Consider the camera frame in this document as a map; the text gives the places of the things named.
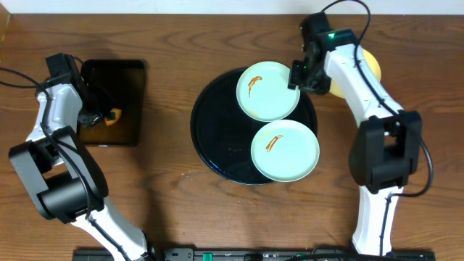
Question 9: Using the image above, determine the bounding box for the orange green sponge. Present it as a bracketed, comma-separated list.
[104, 108, 122, 126]

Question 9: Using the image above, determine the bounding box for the yellow plate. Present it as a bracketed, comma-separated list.
[329, 49, 381, 99]

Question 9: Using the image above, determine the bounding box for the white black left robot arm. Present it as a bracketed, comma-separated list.
[9, 83, 156, 260]

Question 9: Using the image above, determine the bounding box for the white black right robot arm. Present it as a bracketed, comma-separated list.
[289, 29, 424, 256]

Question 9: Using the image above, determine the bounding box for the black rectangular water tray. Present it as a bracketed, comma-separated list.
[78, 59, 146, 146]

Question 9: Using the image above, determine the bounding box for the round black serving tray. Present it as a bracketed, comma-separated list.
[191, 68, 317, 185]

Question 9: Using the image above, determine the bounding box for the top mint green plate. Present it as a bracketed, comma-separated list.
[236, 61, 300, 122]

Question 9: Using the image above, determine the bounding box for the mint green plate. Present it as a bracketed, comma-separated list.
[250, 120, 320, 182]
[236, 61, 300, 122]

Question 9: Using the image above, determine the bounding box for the lower mint green plate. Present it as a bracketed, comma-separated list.
[250, 120, 320, 182]

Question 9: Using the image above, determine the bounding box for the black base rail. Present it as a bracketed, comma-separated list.
[72, 246, 436, 261]

